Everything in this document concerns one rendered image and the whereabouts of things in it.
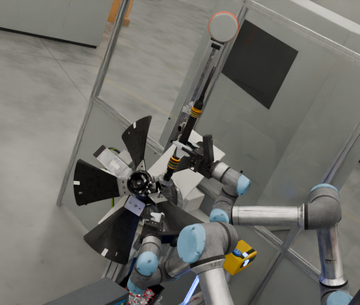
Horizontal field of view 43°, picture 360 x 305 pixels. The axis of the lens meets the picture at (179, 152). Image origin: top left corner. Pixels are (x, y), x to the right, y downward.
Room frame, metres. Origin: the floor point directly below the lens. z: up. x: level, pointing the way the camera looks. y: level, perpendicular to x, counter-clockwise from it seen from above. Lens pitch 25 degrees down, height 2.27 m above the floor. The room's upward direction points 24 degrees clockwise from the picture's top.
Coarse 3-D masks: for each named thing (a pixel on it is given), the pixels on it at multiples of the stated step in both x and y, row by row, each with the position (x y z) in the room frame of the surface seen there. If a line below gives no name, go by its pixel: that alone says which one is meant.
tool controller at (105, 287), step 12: (84, 288) 1.07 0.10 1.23; (96, 288) 1.09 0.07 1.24; (108, 288) 1.10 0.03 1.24; (120, 288) 1.11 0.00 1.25; (60, 300) 0.99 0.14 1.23; (72, 300) 1.00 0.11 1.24; (84, 300) 1.01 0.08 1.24; (96, 300) 1.03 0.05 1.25; (108, 300) 1.04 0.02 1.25; (120, 300) 1.07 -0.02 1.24
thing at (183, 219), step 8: (168, 200) 1.81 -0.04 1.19; (160, 208) 1.73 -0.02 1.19; (168, 208) 1.75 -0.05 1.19; (176, 208) 1.79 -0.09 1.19; (168, 216) 1.70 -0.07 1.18; (176, 216) 1.72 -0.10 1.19; (184, 216) 1.75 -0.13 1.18; (192, 216) 1.78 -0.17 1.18; (168, 224) 1.66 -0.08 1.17; (176, 224) 1.68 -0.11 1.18; (184, 224) 1.70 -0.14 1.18; (192, 224) 1.73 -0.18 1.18
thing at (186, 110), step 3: (186, 105) 2.47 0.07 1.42; (183, 108) 2.42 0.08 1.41; (186, 108) 2.44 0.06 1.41; (189, 108) 2.46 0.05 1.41; (183, 111) 2.38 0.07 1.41; (186, 111) 2.40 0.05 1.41; (189, 111) 2.42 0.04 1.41; (180, 114) 2.37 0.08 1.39; (183, 114) 2.37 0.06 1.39; (186, 114) 2.37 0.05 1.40; (189, 114) 2.38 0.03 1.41; (180, 117) 2.37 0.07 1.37; (183, 117) 2.37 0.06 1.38; (186, 117) 2.37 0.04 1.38; (180, 120) 2.37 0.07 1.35; (183, 120) 2.37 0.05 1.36; (186, 120) 2.38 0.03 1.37
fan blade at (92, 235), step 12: (120, 216) 1.72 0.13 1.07; (132, 216) 1.75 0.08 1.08; (96, 228) 1.66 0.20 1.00; (108, 228) 1.68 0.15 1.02; (120, 228) 1.70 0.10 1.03; (132, 228) 1.73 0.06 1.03; (96, 240) 1.64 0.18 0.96; (108, 240) 1.66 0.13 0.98; (120, 240) 1.68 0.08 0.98; (132, 240) 1.71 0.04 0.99; (108, 252) 1.63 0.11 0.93; (120, 252) 1.65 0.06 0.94
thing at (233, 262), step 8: (240, 240) 1.94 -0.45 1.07; (240, 248) 1.88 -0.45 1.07; (248, 248) 1.91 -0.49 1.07; (224, 256) 1.81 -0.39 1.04; (232, 256) 1.80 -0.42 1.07; (248, 256) 1.84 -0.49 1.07; (224, 264) 1.80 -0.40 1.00; (232, 264) 1.79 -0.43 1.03; (240, 264) 1.79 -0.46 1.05; (248, 264) 1.88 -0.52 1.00; (232, 272) 1.78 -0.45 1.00
